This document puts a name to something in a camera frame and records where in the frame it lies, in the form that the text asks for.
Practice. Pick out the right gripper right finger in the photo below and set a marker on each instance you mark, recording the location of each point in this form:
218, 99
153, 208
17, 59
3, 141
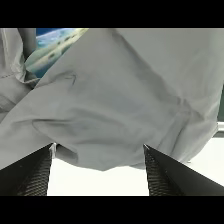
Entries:
173, 178

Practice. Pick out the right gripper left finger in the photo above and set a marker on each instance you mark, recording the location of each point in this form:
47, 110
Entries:
26, 176

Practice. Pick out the grey garment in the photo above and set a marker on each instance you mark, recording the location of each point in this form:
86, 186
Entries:
120, 96

